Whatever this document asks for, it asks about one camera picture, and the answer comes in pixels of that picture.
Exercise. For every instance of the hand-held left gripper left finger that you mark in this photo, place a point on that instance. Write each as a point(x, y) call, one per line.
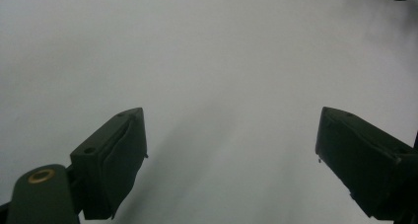
point(108, 164)

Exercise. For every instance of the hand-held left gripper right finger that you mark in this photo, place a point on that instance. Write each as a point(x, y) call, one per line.
point(364, 161)

